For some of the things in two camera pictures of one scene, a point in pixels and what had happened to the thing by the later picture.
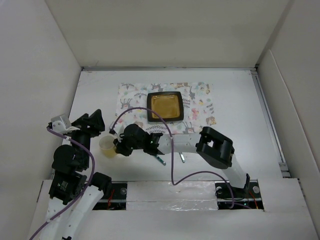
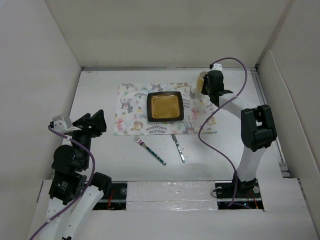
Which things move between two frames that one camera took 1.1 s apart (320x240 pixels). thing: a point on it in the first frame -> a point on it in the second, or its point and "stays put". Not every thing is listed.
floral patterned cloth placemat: (198, 101) stays put
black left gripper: (94, 121) stays put
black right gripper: (120, 146) -> (204, 90)
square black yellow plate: (169, 105) stays put
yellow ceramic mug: (107, 145) -> (200, 80)
